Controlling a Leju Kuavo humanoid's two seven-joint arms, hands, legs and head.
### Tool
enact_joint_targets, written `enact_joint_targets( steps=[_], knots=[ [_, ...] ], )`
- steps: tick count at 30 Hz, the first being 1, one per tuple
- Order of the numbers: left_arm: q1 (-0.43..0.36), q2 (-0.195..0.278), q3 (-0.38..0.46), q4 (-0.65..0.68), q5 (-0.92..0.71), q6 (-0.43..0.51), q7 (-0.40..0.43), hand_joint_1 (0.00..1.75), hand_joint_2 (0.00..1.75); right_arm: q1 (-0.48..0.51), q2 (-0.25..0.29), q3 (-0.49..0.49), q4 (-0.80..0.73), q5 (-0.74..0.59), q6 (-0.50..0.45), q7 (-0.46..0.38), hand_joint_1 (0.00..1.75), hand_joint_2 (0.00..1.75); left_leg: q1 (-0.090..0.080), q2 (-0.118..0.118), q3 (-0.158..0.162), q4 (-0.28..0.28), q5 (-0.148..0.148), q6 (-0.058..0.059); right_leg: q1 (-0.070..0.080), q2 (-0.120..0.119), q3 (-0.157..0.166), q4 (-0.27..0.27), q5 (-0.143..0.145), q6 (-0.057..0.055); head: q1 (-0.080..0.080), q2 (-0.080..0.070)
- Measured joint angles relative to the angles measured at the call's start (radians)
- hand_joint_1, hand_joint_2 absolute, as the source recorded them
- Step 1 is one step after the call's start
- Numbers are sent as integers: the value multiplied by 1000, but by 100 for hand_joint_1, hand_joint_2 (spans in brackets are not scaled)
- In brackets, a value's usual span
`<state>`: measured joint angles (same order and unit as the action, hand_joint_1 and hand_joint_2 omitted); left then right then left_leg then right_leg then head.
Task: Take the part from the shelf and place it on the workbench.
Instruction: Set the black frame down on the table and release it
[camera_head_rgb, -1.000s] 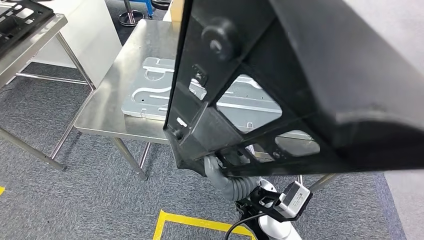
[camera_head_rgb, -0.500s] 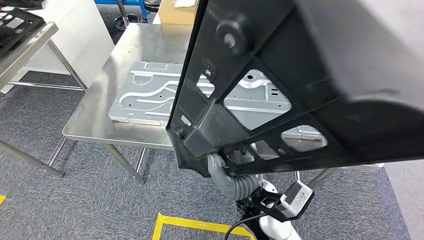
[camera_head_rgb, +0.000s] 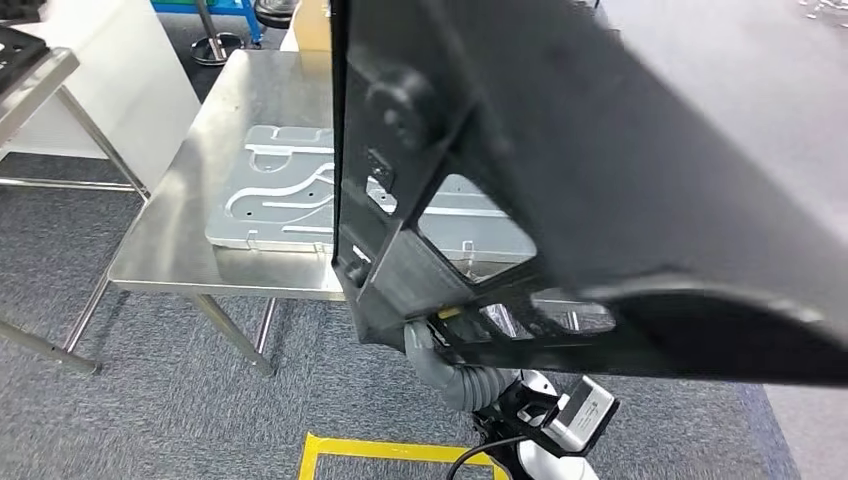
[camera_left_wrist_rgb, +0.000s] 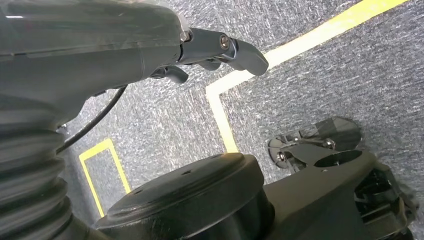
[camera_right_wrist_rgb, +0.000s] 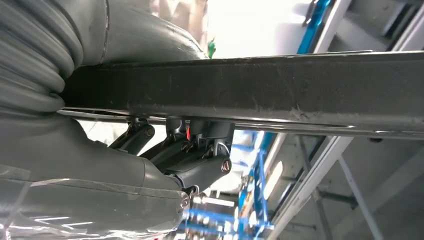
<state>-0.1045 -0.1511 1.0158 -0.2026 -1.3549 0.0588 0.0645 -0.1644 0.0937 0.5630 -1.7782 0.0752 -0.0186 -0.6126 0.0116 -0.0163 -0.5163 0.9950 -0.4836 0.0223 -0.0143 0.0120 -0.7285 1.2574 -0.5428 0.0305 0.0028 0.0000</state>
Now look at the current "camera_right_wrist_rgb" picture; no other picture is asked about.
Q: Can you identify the blue metal shelf rack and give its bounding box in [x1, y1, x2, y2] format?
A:
[178, 0, 332, 240]

